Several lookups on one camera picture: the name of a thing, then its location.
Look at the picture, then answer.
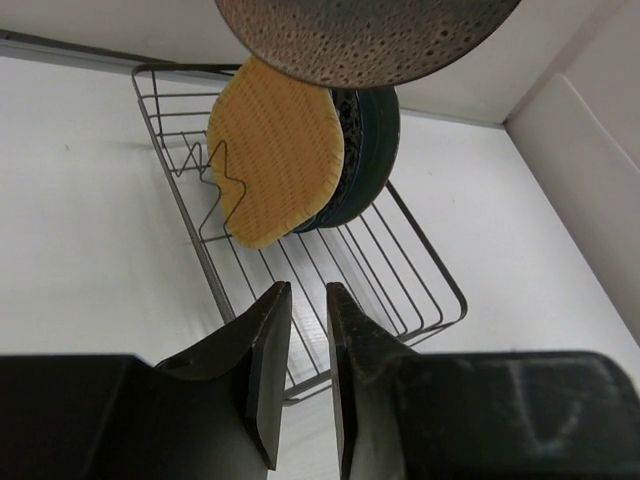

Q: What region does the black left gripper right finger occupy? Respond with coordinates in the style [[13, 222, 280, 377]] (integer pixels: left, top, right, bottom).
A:
[[326, 282, 425, 479]]

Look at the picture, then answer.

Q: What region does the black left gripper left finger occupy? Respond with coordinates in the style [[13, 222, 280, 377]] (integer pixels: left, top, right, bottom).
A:
[[156, 281, 292, 470]]

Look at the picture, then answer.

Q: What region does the woven bamboo plate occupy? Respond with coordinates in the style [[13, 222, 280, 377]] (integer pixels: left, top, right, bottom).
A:
[[206, 57, 344, 249]]

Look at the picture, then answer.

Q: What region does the grey-blue round plate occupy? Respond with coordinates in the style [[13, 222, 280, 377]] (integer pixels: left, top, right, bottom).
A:
[[319, 87, 400, 229]]

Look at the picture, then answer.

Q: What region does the blue floral white plate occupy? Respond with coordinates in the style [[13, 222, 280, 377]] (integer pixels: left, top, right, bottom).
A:
[[295, 89, 362, 233]]

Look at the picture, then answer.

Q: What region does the brown speckled plate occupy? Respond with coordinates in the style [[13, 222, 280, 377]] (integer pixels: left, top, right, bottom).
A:
[[216, 0, 518, 89]]

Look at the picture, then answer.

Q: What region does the grey wire dish rack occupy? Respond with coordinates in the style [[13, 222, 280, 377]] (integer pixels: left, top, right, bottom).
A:
[[131, 64, 469, 405]]

